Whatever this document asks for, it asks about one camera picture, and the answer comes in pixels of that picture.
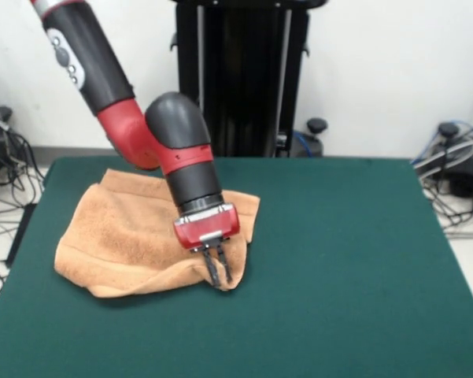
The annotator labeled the dark green table cloth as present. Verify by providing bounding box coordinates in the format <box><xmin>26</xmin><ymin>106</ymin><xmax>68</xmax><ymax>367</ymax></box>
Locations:
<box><xmin>0</xmin><ymin>156</ymin><xmax>473</xmax><ymax>378</ymax></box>

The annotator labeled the tan terry towel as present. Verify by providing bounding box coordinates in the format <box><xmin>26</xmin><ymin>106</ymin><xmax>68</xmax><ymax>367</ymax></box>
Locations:
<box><xmin>54</xmin><ymin>168</ymin><xmax>262</xmax><ymax>300</ymax></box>

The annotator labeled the black floor cable tangle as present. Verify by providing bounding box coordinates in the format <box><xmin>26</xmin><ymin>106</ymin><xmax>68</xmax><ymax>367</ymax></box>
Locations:
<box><xmin>419</xmin><ymin>183</ymin><xmax>473</xmax><ymax>242</ymax></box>
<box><xmin>0</xmin><ymin>129</ymin><xmax>45</xmax><ymax>320</ymax></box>

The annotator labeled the blue pedestal cable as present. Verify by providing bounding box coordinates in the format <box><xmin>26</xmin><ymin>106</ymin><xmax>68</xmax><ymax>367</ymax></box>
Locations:
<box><xmin>292</xmin><ymin>131</ymin><xmax>320</xmax><ymax>158</ymax></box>

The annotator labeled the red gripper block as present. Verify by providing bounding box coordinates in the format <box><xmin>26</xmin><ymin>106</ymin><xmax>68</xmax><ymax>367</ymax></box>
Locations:
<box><xmin>173</xmin><ymin>202</ymin><xmax>242</xmax><ymax>289</ymax></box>

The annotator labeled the grey floor stand base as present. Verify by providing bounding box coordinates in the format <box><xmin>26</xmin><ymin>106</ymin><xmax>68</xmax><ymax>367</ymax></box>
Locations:
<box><xmin>412</xmin><ymin>120</ymin><xmax>473</xmax><ymax>198</ymax></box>

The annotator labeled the blue floor cable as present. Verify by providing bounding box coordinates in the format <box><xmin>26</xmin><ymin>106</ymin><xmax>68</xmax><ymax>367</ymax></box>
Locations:
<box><xmin>410</xmin><ymin>120</ymin><xmax>473</xmax><ymax>166</ymax></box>

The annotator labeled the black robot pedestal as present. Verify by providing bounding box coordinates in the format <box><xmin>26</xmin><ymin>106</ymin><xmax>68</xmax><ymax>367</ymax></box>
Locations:
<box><xmin>167</xmin><ymin>0</ymin><xmax>328</xmax><ymax>159</ymax></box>

